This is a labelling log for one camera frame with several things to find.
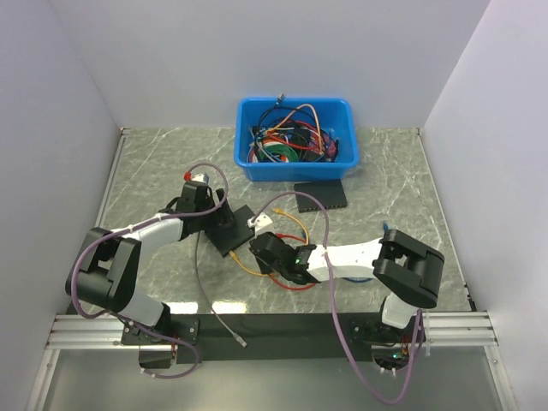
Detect red ethernet cable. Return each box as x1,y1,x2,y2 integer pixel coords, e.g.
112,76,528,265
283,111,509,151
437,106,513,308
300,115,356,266
267,232,318,292

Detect black network switch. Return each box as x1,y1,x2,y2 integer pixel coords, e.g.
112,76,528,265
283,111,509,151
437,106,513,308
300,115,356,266
294,180,348,213
205,205,254,257

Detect yellow ethernet cable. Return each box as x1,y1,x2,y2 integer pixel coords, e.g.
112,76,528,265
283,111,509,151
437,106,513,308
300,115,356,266
229,207,310,277

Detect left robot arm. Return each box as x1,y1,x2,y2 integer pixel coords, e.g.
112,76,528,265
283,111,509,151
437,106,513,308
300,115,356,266
65,180,229,344

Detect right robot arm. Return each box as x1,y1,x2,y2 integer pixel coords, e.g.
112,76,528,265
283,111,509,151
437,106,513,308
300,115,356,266
249,229,444,346

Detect black base beam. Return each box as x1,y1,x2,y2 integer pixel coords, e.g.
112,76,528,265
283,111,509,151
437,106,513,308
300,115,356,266
121,312,425,365

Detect blue plastic bin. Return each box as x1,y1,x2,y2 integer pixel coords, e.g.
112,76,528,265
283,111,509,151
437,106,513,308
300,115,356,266
234,97,360,182

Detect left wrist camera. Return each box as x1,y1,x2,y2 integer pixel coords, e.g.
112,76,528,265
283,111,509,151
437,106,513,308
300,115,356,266
183,171,209,185

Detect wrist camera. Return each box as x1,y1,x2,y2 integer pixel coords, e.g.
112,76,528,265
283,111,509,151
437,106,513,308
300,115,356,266
183,171,209,185
247,212,273,230

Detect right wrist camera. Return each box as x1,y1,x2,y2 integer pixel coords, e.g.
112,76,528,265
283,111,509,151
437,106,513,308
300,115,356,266
247,212,273,230

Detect grey ethernet cable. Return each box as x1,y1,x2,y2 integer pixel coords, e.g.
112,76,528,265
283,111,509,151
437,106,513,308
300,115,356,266
194,233,248,348

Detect tangled cables in bin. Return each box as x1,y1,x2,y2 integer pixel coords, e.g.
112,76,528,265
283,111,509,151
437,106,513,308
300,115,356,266
247,93,343,166

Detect blue ethernet cable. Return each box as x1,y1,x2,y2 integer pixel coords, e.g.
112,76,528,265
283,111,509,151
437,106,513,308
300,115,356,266
346,221,393,283

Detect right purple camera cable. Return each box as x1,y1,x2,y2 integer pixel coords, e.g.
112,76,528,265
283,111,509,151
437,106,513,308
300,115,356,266
252,191,425,406

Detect aluminium rail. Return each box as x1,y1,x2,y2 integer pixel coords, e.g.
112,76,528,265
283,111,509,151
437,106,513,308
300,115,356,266
45,314,142,351

